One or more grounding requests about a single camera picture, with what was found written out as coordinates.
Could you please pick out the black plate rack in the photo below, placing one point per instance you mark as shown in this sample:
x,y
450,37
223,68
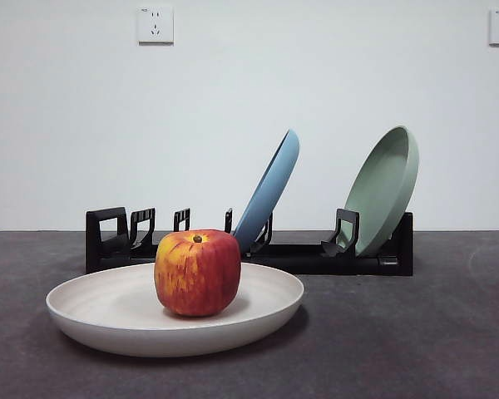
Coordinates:
x,y
337,262

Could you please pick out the blue round plate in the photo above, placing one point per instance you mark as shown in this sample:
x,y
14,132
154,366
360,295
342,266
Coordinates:
x,y
270,191

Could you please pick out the green round plate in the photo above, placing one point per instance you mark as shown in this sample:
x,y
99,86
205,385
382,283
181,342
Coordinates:
x,y
382,187

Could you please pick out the cream yellow round plate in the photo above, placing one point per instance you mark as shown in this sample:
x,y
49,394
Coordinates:
x,y
108,309

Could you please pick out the red yellow apple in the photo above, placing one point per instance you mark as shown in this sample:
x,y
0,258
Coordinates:
x,y
197,274

